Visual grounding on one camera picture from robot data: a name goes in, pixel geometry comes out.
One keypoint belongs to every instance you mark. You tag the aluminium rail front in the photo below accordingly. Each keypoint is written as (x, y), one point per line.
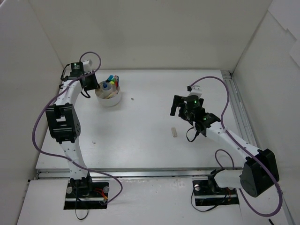
(129, 173)

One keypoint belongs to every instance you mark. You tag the aluminium rail right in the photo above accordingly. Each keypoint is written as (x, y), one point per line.
(247, 134)

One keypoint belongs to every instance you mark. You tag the beige eraser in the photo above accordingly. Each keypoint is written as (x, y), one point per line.
(174, 132)

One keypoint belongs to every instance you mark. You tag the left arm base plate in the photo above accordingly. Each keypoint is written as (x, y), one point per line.
(80, 199)

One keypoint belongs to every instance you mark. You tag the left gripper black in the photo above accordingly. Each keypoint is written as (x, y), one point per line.
(89, 82)

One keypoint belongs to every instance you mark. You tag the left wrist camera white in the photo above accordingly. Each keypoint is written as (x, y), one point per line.
(87, 66)

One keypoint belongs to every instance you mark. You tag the aluminium rail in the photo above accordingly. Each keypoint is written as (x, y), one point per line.
(247, 134)
(129, 173)

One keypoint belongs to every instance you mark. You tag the white round desk organizer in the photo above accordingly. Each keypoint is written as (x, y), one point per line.
(102, 94)

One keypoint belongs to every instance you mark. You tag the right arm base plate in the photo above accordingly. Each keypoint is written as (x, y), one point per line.
(204, 194)

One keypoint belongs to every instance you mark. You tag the black highlighter blue cap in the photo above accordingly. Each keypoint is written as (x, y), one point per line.
(109, 78)

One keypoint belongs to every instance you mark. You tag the red gel pen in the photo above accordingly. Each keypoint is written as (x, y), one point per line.
(115, 85)

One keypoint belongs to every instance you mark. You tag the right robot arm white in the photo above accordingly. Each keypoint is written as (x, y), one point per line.
(259, 171)

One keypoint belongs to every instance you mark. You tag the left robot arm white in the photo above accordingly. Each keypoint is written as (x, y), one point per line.
(65, 128)

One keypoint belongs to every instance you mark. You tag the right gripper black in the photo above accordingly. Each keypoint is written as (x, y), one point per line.
(178, 103)

